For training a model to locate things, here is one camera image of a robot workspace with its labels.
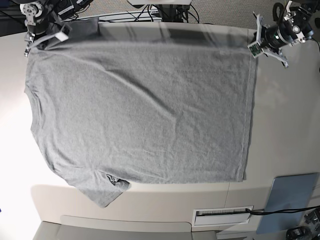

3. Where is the black central stand with cables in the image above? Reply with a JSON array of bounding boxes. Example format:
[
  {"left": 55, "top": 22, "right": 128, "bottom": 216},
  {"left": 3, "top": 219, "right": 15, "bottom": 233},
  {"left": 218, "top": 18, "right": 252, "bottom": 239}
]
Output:
[{"left": 138, "top": 3, "right": 200, "bottom": 24}]

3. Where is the black box with white label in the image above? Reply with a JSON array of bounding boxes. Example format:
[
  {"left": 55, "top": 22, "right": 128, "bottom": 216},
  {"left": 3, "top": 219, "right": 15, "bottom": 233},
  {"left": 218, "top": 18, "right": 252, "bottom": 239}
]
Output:
[{"left": 56, "top": 0, "right": 74, "bottom": 20}]

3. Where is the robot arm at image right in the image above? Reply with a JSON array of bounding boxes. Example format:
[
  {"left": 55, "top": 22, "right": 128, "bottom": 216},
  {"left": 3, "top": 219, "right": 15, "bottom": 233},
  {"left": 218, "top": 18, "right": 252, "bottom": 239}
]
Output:
[{"left": 247, "top": 0, "right": 320, "bottom": 68}]

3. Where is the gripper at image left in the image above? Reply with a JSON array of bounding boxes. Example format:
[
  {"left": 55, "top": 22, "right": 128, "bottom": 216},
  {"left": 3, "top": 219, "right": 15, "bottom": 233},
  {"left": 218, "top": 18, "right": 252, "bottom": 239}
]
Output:
[{"left": 24, "top": 24, "right": 69, "bottom": 57}]

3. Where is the black device bottom right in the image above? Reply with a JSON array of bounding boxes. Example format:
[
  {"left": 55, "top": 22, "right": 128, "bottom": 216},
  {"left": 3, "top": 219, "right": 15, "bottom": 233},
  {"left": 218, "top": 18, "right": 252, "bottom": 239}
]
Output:
[{"left": 286, "top": 226, "right": 312, "bottom": 240}]

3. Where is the grey T-shirt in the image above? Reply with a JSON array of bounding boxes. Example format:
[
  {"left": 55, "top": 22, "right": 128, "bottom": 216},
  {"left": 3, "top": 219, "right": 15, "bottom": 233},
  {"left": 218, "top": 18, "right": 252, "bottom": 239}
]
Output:
[{"left": 24, "top": 20, "right": 257, "bottom": 208}]

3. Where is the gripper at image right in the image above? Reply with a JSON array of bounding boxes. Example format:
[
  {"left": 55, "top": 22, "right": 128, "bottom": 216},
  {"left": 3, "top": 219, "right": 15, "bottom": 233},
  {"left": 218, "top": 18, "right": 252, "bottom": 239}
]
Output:
[{"left": 247, "top": 12, "right": 289, "bottom": 68}]

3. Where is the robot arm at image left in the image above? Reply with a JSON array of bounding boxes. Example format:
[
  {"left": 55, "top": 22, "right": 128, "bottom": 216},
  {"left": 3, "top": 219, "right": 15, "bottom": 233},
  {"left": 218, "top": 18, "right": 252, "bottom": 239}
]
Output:
[{"left": 18, "top": 0, "right": 72, "bottom": 57}]

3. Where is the blue-grey flat panel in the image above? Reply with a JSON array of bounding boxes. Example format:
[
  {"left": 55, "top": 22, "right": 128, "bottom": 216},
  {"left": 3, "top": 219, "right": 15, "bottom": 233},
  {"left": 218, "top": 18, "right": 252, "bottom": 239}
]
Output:
[{"left": 256, "top": 172, "right": 319, "bottom": 235}]

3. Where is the white cable grommet slot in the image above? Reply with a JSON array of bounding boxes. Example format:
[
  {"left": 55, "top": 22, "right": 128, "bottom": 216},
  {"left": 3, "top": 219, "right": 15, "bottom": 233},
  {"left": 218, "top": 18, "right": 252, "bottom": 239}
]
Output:
[{"left": 191, "top": 205, "right": 254, "bottom": 227}]

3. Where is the black cable on table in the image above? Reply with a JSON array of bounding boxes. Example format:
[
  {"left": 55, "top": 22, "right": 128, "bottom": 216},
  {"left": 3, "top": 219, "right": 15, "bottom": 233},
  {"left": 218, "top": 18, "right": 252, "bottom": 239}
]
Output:
[{"left": 246, "top": 206, "right": 320, "bottom": 216}]

